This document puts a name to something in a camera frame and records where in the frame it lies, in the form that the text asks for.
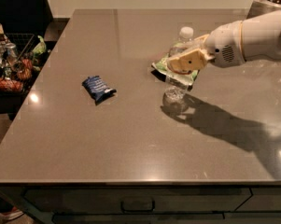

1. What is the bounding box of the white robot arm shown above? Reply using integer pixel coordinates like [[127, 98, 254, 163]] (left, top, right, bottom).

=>
[[167, 10, 281, 75]]

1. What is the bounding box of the black wire snack basket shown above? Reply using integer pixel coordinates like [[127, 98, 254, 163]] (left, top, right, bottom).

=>
[[0, 22, 49, 115]]

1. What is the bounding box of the green jalapeno chip bag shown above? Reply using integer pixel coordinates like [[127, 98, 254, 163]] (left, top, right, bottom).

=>
[[151, 53, 200, 87]]

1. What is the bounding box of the clear plastic water bottle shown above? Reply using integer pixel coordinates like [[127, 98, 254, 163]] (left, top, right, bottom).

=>
[[164, 26, 193, 102]]

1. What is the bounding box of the red shoe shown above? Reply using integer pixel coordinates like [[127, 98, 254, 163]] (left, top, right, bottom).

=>
[[0, 207, 23, 221]]

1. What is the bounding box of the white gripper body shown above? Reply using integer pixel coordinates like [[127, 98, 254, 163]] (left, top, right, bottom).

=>
[[204, 21, 245, 68]]

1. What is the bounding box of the blue snack bag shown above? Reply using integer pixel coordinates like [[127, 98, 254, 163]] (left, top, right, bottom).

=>
[[82, 76, 117, 103]]

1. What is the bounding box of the black drawer handle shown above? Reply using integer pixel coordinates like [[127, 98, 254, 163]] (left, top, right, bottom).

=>
[[120, 197, 155, 213]]

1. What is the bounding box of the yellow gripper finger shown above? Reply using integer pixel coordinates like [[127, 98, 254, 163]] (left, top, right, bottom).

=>
[[167, 49, 215, 75], [194, 34, 209, 42]]

